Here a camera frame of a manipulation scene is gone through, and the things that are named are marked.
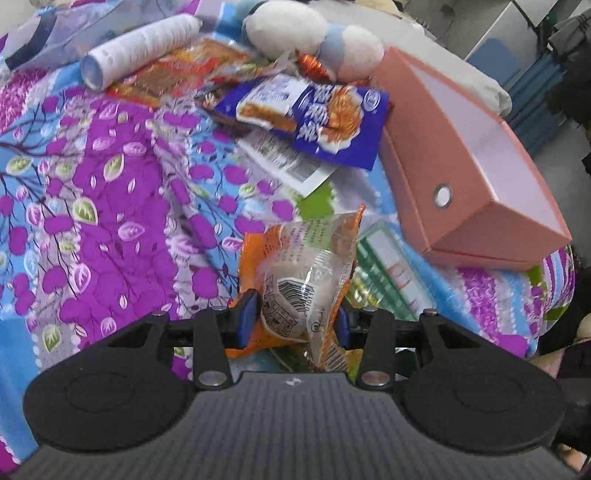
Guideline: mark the white wardrobe cabinet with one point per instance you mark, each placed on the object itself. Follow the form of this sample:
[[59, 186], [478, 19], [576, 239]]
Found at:
[[526, 14]]

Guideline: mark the white and blue plush toy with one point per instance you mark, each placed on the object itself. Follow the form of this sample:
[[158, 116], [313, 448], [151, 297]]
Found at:
[[286, 27]]

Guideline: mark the orange-red snack packet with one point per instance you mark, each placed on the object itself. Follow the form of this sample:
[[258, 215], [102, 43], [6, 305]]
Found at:
[[175, 74]]

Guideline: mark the blue curtain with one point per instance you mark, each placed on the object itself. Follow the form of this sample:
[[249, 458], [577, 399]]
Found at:
[[538, 92]]

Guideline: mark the white spray bottle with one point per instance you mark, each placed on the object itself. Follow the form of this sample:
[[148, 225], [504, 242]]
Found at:
[[138, 44]]

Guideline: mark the orange clear snack packet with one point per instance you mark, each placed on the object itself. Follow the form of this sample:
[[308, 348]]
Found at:
[[295, 277]]

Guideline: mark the blue padded board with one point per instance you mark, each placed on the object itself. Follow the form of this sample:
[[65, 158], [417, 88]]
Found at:
[[496, 57]]

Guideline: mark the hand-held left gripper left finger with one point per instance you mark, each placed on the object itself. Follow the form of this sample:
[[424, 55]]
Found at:
[[247, 318]]

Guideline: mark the pink cardboard box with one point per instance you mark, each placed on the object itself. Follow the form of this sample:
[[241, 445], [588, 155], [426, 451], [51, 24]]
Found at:
[[438, 138]]

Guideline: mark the blue and white plastic bag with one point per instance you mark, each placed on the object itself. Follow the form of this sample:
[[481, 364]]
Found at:
[[55, 37]]

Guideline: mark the black hanging coat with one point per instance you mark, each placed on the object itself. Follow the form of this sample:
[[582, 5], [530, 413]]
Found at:
[[572, 83]]

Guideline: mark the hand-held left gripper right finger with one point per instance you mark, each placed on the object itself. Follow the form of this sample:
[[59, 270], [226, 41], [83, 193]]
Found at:
[[344, 325]]

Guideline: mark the red foil candy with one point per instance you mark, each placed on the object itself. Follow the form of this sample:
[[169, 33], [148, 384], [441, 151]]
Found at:
[[314, 67]]

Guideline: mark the brown and white snack packet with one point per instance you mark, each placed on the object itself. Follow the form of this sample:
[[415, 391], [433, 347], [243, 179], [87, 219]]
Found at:
[[281, 159]]

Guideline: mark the grey duvet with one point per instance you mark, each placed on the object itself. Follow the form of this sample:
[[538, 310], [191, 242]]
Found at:
[[480, 83]]

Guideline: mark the purple floral blanket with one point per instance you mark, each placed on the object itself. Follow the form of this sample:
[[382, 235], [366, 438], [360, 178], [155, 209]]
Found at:
[[115, 207]]

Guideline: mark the green snack packet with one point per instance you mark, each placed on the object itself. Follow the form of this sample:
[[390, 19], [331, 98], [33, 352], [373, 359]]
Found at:
[[388, 272]]

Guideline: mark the blue snack packet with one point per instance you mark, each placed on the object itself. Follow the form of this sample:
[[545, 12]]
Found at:
[[323, 120]]

